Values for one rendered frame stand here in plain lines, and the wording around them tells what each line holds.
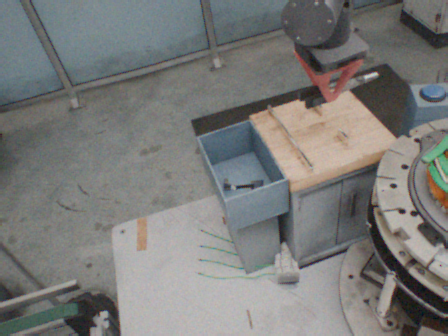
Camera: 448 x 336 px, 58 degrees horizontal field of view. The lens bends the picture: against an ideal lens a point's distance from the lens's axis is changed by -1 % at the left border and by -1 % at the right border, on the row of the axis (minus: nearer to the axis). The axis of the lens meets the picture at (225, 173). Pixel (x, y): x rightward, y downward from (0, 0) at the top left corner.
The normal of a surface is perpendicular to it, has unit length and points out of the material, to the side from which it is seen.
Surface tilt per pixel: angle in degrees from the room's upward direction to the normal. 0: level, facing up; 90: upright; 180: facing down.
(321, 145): 0
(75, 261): 0
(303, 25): 94
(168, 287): 0
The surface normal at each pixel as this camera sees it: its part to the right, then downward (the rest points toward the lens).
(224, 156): 0.31, 0.66
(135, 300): -0.15, -0.67
